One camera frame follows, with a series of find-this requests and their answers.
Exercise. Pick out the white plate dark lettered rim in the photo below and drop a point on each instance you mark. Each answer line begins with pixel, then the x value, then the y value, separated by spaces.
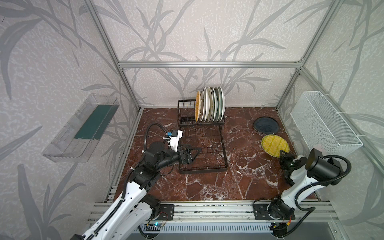
pixel 215 105

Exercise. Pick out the clear plastic wall bin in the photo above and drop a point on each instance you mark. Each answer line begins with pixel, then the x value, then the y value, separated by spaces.
pixel 78 139

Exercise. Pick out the black wire dish rack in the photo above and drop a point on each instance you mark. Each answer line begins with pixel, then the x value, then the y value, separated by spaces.
pixel 208 136

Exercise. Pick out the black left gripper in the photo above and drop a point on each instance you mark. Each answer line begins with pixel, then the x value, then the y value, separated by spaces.
pixel 186 160

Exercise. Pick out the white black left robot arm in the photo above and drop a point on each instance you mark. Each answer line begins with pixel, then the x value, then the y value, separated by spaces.
pixel 134 206

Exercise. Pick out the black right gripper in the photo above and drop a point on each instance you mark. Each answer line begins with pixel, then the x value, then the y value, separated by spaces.
pixel 284 158

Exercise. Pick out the orange sunburst plate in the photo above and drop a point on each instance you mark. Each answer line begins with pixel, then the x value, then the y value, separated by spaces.
pixel 223 101
pixel 202 106

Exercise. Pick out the green yellow woven plate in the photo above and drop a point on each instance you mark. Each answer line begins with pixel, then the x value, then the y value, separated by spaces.
pixel 273 145

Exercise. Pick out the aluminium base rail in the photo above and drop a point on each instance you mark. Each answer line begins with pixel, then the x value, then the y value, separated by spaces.
pixel 240 217

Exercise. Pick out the dark blue oval plate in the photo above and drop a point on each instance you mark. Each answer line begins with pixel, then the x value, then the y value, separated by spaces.
pixel 266 126

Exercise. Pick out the mint green flower plate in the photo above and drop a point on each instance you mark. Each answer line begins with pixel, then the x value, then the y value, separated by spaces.
pixel 219 104

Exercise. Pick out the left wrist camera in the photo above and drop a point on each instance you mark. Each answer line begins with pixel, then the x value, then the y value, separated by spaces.
pixel 172 138

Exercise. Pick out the white plate green emblem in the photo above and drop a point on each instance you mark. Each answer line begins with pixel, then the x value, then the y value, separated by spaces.
pixel 206 104

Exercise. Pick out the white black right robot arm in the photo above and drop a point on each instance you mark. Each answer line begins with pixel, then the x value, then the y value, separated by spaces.
pixel 305 176

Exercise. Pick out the cream floral plate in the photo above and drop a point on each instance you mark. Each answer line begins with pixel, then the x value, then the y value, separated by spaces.
pixel 211 103

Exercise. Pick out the white wire mesh basket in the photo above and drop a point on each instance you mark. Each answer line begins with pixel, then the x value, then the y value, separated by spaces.
pixel 322 126

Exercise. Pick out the orange woven plate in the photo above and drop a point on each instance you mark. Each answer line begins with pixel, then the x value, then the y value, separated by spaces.
pixel 198 106

